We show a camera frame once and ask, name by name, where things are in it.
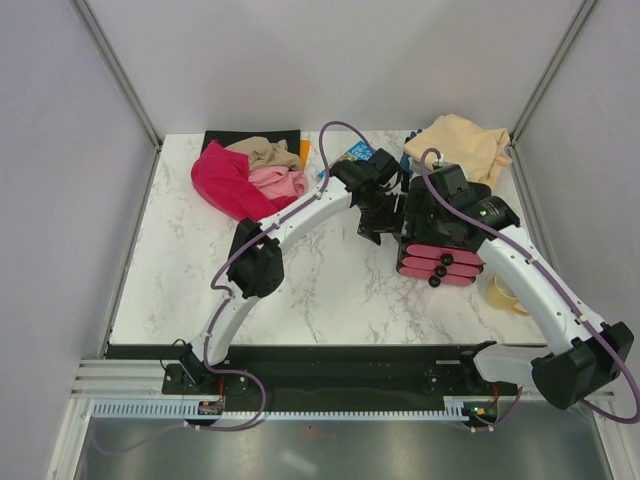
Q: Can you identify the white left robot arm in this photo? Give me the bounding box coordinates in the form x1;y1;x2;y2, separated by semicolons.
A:
184;149;402;393

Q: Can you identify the white slotted cable duct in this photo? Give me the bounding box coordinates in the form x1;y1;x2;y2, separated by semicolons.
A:
92;399;495;421

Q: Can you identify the black notebook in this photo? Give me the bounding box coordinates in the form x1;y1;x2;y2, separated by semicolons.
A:
201;130;301;154

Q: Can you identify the navy white folded cloth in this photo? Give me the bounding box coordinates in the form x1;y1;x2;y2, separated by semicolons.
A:
400;129;422;177

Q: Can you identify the cream yellow t shirt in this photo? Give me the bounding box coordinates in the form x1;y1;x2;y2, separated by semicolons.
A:
404;114;512;189

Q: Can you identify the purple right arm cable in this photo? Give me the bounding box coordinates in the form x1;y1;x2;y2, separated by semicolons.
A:
418;147;640;434

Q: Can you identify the blue illustrated paperback book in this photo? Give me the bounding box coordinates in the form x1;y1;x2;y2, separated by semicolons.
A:
328;141;374;166

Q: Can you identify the yellow mug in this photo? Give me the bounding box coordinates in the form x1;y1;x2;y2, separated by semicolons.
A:
486;275;529;316

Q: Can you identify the right aluminium frame post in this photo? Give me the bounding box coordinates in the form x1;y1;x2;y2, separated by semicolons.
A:
510;0;600;146

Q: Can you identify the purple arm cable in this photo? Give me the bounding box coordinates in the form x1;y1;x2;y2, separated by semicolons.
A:
92;120;377;455
418;147;640;434

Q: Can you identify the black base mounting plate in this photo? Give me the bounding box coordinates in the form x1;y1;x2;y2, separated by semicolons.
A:
162;345;518;411

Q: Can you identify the magenta t shirt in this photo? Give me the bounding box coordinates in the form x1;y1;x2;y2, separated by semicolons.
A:
191;142;300;221

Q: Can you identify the light pink t shirt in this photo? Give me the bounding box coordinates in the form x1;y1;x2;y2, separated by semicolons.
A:
249;166;308;200

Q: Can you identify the black pink drawer organizer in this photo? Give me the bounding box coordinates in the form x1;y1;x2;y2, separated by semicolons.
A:
394;181;487;289

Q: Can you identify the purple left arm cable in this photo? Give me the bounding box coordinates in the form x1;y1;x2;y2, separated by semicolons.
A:
92;120;377;455

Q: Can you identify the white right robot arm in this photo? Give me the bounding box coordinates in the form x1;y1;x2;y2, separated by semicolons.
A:
418;165;639;409

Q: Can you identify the left aluminium frame post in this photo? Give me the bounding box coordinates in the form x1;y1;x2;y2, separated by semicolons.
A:
69;0;163;151

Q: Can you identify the beige t shirt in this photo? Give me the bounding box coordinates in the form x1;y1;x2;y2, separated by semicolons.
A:
226;136;304;172

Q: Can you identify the aluminium frame post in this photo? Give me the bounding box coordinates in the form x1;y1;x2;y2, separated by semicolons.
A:
510;0;600;146
69;0;163;151

